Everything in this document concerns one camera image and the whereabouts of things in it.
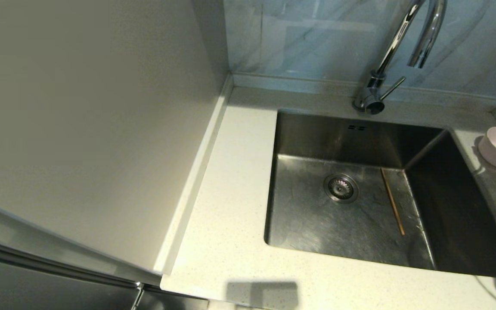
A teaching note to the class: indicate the brown wooden chopstick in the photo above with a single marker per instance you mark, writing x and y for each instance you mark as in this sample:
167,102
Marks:
393,202

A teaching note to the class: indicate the stainless steel sink basin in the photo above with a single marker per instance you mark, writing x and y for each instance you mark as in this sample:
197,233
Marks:
299,215

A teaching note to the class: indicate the chrome gooseneck faucet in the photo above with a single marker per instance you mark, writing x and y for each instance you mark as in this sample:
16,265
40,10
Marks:
376,85

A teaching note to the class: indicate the round metal drain strainer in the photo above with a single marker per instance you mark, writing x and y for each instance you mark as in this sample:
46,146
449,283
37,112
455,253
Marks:
340,188

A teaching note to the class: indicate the dark grey cabinet front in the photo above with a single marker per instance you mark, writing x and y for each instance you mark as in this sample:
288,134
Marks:
37,280

